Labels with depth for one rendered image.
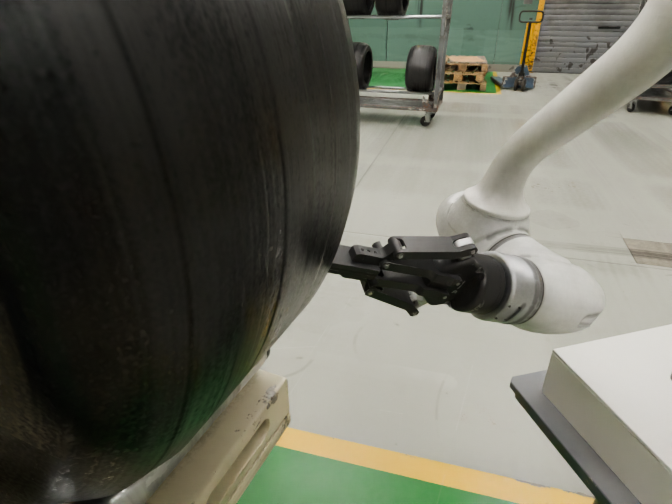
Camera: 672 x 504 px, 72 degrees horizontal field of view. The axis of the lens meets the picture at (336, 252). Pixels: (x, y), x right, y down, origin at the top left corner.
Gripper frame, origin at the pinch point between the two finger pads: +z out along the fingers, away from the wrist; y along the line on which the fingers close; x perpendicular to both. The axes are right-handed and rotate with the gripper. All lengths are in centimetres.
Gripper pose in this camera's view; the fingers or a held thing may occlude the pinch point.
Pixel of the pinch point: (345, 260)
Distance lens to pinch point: 48.4
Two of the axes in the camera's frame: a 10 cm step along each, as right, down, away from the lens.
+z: -8.6, -1.6, -4.9
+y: -4.6, 6.7, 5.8
